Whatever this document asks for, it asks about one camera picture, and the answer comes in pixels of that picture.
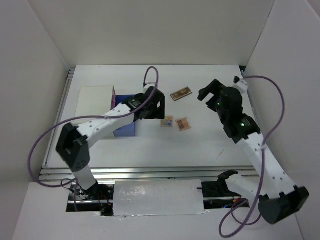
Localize colourful eyeshadow palette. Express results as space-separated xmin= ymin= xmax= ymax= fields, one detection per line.
xmin=160 ymin=115 xmax=174 ymax=128

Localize purple blue drawer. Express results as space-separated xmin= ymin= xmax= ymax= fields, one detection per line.
xmin=112 ymin=94 xmax=137 ymax=138

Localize pink drawer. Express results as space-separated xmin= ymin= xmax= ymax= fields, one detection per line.
xmin=111 ymin=87 xmax=117 ymax=110

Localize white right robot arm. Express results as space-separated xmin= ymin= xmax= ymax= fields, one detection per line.
xmin=198 ymin=77 xmax=310 ymax=225

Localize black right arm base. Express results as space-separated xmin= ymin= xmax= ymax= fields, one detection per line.
xmin=196 ymin=180 xmax=242 ymax=200

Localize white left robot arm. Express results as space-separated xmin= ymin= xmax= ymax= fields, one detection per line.
xmin=55 ymin=86 xmax=165 ymax=200

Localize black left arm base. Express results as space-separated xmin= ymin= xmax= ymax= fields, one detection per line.
xmin=63 ymin=183 xmax=115 ymax=217

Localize long brown eyeshadow palette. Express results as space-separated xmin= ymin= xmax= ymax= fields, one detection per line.
xmin=170 ymin=87 xmax=193 ymax=101

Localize square blush palette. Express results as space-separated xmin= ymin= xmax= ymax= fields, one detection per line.
xmin=175 ymin=117 xmax=192 ymax=132

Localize white drawer cabinet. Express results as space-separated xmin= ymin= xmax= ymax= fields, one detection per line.
xmin=75 ymin=85 xmax=113 ymax=117

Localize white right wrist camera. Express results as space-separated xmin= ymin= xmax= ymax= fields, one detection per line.
xmin=232 ymin=76 xmax=248 ymax=95

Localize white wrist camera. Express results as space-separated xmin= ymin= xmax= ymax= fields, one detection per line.
xmin=232 ymin=76 xmax=248 ymax=95
xmin=143 ymin=81 xmax=158 ymax=89

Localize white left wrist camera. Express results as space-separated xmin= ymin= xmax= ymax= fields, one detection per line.
xmin=143 ymin=81 xmax=158 ymax=89

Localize aluminium frame rail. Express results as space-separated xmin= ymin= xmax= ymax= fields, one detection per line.
xmin=38 ymin=165 xmax=258 ymax=182

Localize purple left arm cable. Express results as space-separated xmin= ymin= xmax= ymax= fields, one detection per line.
xmin=26 ymin=66 xmax=160 ymax=213

